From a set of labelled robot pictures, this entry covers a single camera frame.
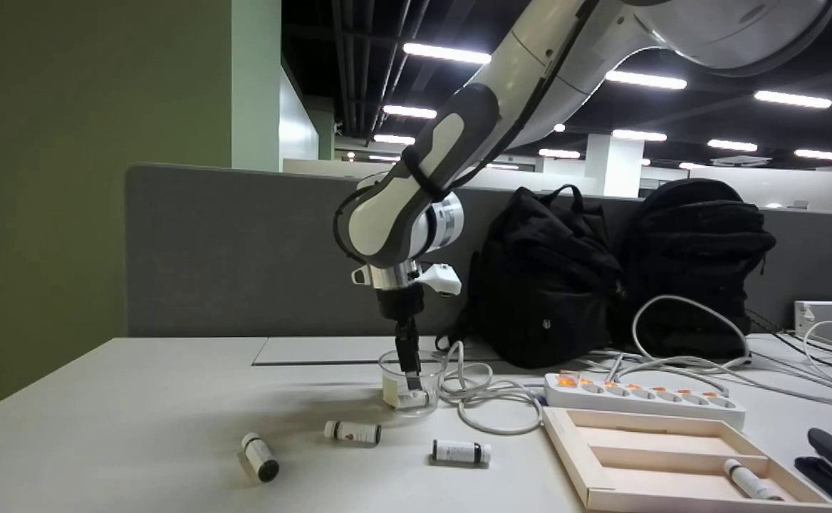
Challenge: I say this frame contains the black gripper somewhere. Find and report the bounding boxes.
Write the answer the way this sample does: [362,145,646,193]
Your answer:
[373,285,430,394]

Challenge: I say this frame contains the white bottle with white cap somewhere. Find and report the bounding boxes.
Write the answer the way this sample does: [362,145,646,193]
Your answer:
[722,457,786,504]

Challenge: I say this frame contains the grey cylinder piece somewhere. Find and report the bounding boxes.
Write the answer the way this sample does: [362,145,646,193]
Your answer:
[238,431,282,485]

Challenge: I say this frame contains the grey desk partition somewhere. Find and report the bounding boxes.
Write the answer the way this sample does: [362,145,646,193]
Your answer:
[126,163,832,337]

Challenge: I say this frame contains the wooden divided tray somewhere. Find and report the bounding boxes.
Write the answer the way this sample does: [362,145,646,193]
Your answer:
[540,407,832,513]

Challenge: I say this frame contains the white power strip orange switches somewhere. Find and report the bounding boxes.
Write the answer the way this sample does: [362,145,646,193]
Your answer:
[542,370,750,431]

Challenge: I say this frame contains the large black backpack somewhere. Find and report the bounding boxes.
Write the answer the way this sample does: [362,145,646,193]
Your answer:
[614,176,778,363]

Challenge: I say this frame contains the thin white cable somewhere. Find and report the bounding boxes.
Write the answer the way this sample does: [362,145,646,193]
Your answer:
[427,340,547,440]

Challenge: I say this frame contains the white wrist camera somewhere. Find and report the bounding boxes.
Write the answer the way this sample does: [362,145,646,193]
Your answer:
[419,260,464,299]

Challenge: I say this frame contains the black backpack with handle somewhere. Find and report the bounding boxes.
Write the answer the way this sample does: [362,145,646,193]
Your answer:
[453,182,627,370]

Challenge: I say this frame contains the thick white power cable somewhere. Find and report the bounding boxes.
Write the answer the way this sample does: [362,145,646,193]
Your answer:
[575,293,832,411]

